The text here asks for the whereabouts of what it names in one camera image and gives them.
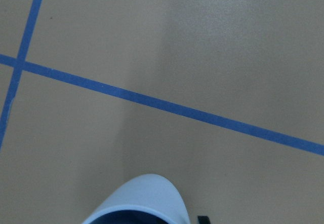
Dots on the light blue plastic cup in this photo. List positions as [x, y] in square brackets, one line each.
[148, 198]

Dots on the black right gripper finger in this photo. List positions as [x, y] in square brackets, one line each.
[203, 219]

